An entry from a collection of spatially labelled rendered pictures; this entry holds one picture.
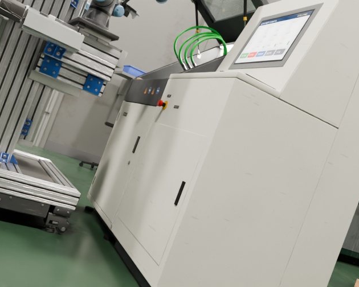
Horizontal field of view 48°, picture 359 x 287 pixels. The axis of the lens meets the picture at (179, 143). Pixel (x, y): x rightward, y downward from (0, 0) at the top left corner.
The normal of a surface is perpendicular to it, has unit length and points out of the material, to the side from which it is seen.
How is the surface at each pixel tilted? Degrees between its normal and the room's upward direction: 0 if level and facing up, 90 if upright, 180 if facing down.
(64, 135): 90
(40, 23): 90
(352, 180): 90
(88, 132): 90
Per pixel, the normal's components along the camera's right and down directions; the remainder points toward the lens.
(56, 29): 0.47, 0.17
